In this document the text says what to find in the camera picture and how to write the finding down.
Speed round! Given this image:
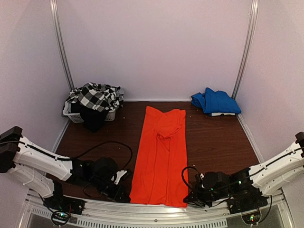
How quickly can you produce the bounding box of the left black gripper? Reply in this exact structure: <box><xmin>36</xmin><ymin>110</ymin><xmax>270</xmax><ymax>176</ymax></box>
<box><xmin>90</xmin><ymin>176</ymin><xmax>131</xmax><ymax>202</ymax></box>

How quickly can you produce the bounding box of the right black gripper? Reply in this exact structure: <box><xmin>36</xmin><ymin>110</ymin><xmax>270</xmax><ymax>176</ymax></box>
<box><xmin>183</xmin><ymin>185</ymin><xmax>232</xmax><ymax>209</ymax></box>

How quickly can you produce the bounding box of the orange t-shirt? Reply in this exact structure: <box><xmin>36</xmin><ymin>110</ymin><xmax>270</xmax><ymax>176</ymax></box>
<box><xmin>130</xmin><ymin>106</ymin><xmax>189</xmax><ymax>208</ymax></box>

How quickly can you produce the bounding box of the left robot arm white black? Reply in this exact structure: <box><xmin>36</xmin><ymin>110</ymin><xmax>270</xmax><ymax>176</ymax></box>
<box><xmin>0</xmin><ymin>126</ymin><xmax>131</xmax><ymax>211</ymax></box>

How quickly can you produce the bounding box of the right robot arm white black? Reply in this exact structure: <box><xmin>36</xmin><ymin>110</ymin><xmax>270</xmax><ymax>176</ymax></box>
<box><xmin>183</xmin><ymin>132</ymin><xmax>304</xmax><ymax>214</ymax></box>

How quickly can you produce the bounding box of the white plastic laundry basket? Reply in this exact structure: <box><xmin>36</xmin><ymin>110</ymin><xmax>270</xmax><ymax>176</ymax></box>
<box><xmin>62</xmin><ymin>103</ymin><xmax>116</xmax><ymax>124</ymax></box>

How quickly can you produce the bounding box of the black garment hanging from basket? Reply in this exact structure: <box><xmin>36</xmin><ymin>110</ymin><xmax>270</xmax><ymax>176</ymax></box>
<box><xmin>71</xmin><ymin>103</ymin><xmax>109</xmax><ymax>133</ymax></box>

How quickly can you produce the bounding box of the black white checkered cloth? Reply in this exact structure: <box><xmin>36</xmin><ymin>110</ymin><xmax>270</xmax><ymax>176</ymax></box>
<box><xmin>66</xmin><ymin>83</ymin><xmax>124</xmax><ymax>112</ymax></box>

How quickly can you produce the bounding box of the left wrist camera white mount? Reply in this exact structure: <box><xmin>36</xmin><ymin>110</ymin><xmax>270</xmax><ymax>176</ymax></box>
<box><xmin>111</xmin><ymin>169</ymin><xmax>132</xmax><ymax>185</ymax></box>

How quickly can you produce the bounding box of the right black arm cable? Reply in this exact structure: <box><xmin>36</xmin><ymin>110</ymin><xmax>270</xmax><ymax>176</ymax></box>
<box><xmin>181</xmin><ymin>166</ymin><xmax>202</xmax><ymax>190</ymax></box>

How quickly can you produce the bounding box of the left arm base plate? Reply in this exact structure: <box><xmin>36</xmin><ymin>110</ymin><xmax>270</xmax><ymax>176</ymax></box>
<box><xmin>44</xmin><ymin>190</ymin><xmax>85</xmax><ymax>215</ymax></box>

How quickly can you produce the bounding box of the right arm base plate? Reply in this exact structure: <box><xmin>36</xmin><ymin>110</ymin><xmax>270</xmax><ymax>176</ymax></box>
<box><xmin>227</xmin><ymin>196</ymin><xmax>268</xmax><ymax>214</ymax></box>

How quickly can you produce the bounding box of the front aluminium rail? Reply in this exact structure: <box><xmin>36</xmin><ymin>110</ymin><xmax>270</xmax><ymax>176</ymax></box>
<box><xmin>19</xmin><ymin>182</ymin><xmax>295</xmax><ymax>228</ymax></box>

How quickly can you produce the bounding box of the left aluminium frame post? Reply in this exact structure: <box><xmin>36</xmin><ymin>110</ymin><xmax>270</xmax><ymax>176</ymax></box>
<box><xmin>49</xmin><ymin>0</ymin><xmax>75</xmax><ymax>90</ymax></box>

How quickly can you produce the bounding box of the aluminium frame post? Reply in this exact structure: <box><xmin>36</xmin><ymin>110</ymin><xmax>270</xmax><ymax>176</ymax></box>
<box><xmin>49</xmin><ymin>0</ymin><xmax>75</xmax><ymax>90</ymax></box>
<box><xmin>232</xmin><ymin>0</ymin><xmax>259</xmax><ymax>100</ymax></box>

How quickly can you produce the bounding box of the right aluminium frame post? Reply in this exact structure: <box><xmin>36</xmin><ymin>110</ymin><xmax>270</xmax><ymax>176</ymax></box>
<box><xmin>232</xmin><ymin>0</ymin><xmax>259</xmax><ymax>100</ymax></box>

